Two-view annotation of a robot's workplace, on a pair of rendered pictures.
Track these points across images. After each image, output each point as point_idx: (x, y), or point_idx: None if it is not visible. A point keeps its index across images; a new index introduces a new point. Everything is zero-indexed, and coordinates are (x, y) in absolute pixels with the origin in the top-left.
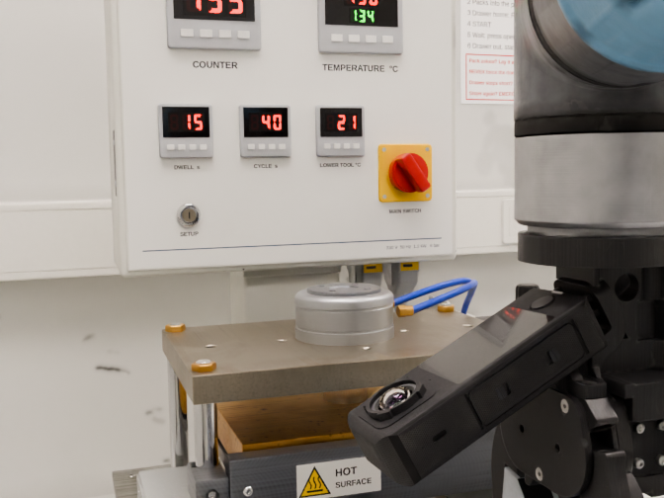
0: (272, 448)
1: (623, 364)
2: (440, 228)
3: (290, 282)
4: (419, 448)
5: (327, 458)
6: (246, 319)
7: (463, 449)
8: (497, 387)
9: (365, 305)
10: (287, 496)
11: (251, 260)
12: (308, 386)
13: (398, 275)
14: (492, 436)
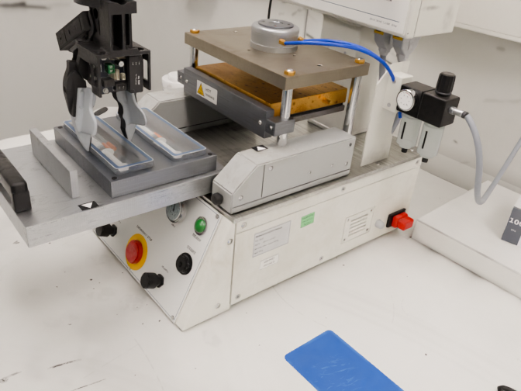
0: (202, 71)
1: (97, 41)
2: (399, 15)
3: (339, 25)
4: (58, 39)
5: (205, 82)
6: (320, 37)
7: (65, 46)
8: (67, 30)
9: (257, 30)
10: (194, 89)
11: (312, 5)
12: (209, 52)
13: (392, 40)
14: (250, 105)
